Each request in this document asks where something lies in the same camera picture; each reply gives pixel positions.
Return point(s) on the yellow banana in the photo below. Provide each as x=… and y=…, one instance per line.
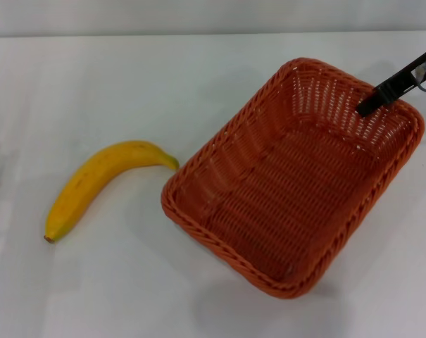
x=93, y=176

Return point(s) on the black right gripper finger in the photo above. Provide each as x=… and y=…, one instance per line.
x=403, y=93
x=392, y=84

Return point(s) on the orange woven plastic basket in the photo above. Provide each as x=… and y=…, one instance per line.
x=286, y=197

